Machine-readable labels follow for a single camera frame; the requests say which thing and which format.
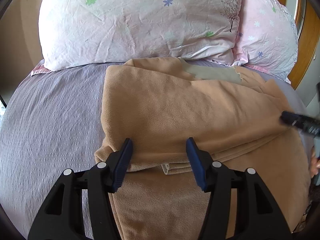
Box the large pink floral pillow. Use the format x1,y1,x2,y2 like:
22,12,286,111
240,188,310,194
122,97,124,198
39,0,241,71

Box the tan fleece garment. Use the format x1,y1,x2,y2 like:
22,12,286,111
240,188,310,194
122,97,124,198
94,58,310,239

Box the lavender bed sheet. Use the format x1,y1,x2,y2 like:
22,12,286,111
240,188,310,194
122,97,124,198
1,64,310,239

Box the person's right hand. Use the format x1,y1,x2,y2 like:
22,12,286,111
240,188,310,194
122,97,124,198
309,147,320,178

